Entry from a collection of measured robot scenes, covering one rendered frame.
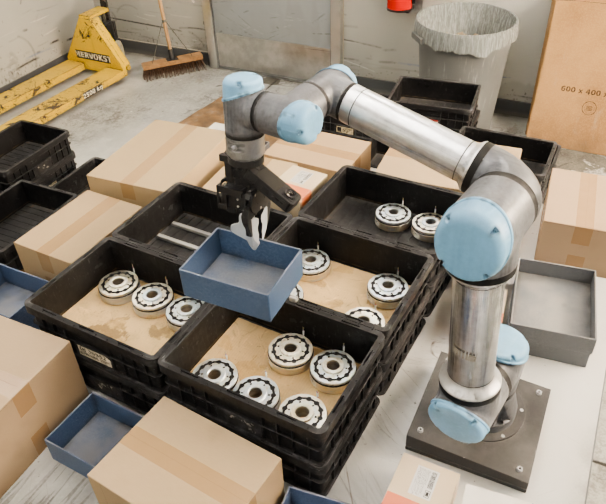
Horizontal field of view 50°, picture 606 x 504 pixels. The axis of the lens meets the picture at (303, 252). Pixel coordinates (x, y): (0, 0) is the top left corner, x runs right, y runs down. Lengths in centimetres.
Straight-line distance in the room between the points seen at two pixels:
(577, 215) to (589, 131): 217
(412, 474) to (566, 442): 39
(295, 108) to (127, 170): 108
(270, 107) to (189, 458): 68
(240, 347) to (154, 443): 32
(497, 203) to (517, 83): 339
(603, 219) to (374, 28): 282
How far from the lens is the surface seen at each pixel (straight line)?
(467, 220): 99
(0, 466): 156
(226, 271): 138
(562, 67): 409
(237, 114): 120
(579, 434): 164
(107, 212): 202
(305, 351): 149
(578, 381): 174
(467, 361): 120
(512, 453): 151
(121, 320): 168
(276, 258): 136
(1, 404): 150
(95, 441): 162
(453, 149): 115
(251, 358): 152
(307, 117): 113
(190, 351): 149
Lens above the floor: 194
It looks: 38 degrees down
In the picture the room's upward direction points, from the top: 3 degrees counter-clockwise
